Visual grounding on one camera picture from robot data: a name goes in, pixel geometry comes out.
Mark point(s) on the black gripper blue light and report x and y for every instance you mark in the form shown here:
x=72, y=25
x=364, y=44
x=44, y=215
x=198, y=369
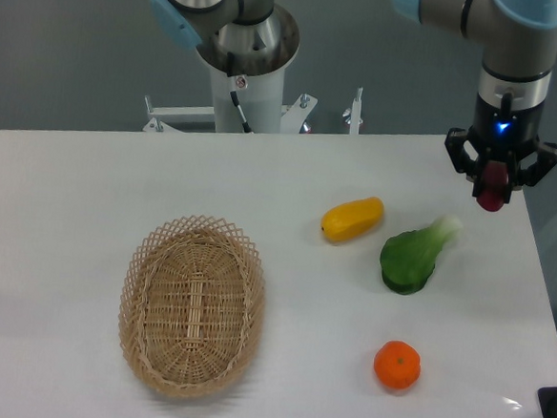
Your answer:
x=494, y=136

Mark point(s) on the dark red sweet potato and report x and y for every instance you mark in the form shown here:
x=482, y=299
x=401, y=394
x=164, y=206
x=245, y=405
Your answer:
x=494, y=180

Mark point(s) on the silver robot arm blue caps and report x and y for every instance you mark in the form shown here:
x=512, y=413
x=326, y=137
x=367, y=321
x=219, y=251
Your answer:
x=519, y=38

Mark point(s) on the oval woven wicker basket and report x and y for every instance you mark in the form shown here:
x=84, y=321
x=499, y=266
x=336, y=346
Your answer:
x=192, y=307

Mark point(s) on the green bok choy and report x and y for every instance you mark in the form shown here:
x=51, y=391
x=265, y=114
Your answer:
x=408, y=260

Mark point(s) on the yellow mango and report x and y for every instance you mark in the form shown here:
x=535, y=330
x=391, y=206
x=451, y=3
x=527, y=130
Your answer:
x=352, y=219

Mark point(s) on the orange tangerine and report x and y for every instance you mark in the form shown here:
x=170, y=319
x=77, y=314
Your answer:
x=397, y=365

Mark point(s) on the white metal mounting frame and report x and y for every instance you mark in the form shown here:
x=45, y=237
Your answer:
x=293, y=119

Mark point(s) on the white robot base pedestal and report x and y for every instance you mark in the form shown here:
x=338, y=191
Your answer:
x=247, y=66

